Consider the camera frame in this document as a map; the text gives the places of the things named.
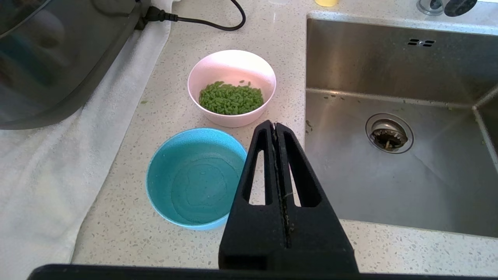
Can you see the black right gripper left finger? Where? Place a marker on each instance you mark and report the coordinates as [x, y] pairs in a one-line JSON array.
[[249, 233]]

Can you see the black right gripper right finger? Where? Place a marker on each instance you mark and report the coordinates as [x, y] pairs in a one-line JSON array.
[[315, 233]]

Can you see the pink bowl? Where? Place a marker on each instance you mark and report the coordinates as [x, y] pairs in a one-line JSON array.
[[233, 66]]

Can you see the blue bowl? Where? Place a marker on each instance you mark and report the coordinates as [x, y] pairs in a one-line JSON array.
[[190, 179]]

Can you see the dark grey rice cooker body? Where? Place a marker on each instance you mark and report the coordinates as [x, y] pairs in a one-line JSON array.
[[58, 70]]

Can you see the stainless steel sink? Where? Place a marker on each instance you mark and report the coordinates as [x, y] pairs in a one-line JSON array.
[[389, 186]]

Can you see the metal sink drain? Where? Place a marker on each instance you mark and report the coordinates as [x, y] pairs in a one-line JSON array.
[[389, 134]]

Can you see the white cloth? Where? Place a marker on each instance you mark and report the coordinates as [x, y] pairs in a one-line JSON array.
[[39, 186]]

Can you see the yellow orange detergent bottle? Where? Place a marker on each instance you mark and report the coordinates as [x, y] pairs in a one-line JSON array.
[[326, 2]]

